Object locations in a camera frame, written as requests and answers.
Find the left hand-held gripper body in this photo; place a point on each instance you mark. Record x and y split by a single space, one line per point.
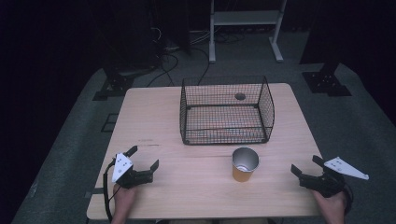
120 167

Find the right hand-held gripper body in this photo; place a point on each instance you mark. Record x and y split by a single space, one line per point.
325 183

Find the orange metal cup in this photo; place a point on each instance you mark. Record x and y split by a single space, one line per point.
244 165

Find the person's right hand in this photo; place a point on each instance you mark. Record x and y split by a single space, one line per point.
331 207

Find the person's left hand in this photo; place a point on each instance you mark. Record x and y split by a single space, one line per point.
125 199

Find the black stand base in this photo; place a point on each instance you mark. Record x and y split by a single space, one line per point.
115 85
327 84

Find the dark round table grommet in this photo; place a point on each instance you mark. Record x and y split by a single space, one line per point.
240 96

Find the white metal stand frame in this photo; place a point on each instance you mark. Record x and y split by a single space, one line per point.
246 18

